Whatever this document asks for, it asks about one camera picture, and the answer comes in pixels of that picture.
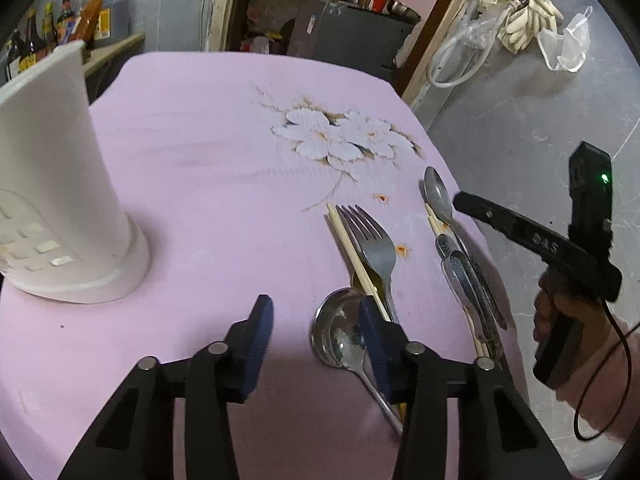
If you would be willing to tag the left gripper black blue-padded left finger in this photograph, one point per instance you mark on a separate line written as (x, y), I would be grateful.
(132, 437)

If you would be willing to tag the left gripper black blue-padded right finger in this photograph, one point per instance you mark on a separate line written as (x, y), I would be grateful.
(499, 437)

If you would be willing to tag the large steel spoon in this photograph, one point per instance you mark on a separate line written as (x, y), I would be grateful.
(337, 341)

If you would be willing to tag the person's right hand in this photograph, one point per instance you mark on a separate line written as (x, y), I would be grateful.
(555, 298)

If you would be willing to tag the wooden chopstick pair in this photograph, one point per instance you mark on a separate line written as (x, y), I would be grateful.
(350, 249)

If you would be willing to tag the white plastic bag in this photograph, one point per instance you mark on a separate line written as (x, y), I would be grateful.
(567, 51)

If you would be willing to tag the steel fork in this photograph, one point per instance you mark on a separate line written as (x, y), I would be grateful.
(376, 248)

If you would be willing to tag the white plastic utensil basket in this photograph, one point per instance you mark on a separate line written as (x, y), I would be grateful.
(64, 233)

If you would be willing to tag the cream rubber gloves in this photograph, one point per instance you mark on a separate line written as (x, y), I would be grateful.
(520, 21)

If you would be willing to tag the pink floral tablecloth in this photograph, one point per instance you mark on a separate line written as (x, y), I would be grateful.
(227, 161)

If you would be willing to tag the red cup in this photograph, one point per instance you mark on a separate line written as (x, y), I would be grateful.
(378, 6)

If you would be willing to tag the dark grey cabinet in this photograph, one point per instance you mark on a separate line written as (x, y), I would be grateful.
(341, 34)

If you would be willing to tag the large oil jug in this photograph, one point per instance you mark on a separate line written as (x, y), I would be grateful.
(113, 24)

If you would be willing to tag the sauce bottles group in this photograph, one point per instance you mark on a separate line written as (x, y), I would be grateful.
(40, 39)

